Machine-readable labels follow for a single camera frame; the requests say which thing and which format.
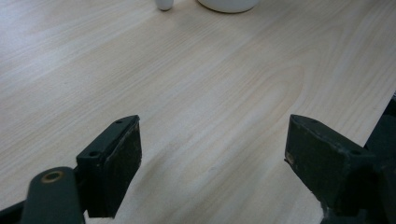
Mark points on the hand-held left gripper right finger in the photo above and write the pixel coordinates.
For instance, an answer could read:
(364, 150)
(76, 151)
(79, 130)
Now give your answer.
(323, 168)

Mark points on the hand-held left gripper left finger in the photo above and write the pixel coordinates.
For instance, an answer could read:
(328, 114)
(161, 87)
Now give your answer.
(115, 168)

